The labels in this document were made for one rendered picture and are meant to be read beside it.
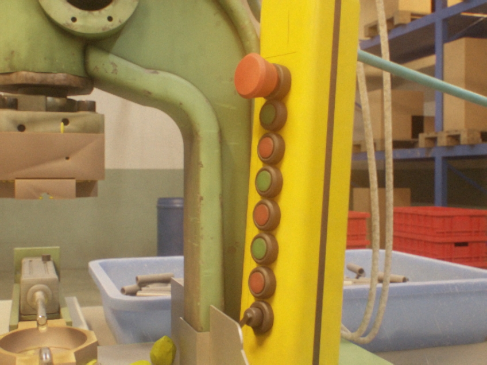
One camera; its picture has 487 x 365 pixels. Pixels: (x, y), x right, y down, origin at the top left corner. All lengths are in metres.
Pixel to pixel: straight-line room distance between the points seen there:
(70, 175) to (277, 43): 0.22
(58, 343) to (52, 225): 8.18
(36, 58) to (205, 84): 0.16
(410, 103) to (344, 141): 7.75
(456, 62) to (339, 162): 6.36
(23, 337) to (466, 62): 6.37
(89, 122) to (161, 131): 8.44
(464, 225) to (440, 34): 3.17
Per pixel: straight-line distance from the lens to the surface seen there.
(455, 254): 4.40
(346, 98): 0.61
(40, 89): 0.60
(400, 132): 8.25
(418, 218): 4.46
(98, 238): 8.90
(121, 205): 8.90
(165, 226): 7.58
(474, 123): 6.84
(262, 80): 0.57
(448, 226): 4.35
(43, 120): 0.57
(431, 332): 0.98
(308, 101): 0.58
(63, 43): 0.59
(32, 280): 0.86
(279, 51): 0.61
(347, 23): 0.63
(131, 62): 0.62
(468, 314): 1.00
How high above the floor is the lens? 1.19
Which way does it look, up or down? 1 degrees down
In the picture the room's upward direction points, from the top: straight up
